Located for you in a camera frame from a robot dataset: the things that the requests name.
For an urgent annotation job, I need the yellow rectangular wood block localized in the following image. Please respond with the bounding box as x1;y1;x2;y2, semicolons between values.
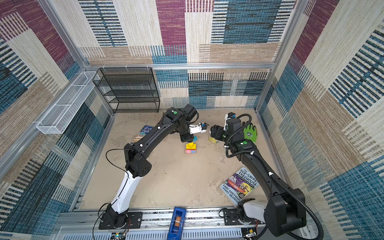
186;143;197;150

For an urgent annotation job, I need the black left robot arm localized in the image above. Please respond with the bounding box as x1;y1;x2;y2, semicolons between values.
111;104;199;215

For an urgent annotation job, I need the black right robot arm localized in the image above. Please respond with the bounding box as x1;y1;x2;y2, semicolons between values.
210;118;307;240

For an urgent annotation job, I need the sunflower seed can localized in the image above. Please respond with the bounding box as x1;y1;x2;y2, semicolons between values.
209;137;217;144

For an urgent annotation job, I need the green black work glove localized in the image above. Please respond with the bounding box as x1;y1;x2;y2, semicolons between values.
243;123;258;143

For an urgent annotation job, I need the blue treehouse paperback book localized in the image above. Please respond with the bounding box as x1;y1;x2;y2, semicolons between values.
132;125;153;143

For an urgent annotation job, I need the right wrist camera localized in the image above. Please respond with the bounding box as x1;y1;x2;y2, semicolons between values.
224;112;236;131

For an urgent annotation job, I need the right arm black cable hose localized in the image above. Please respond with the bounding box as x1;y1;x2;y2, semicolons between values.
224;113;325;240

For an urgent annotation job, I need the black wire mesh shelf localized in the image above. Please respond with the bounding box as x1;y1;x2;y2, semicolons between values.
93;67;160;114

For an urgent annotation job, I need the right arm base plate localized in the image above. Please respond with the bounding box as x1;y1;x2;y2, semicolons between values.
218;208;257;226

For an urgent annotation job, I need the blue tool on rail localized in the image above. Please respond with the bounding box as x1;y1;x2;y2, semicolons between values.
167;207;187;240

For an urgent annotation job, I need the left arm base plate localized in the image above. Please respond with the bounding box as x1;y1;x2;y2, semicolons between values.
98;212;143;230

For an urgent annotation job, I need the white wire mesh basket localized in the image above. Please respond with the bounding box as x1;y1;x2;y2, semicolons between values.
37;72;96;135

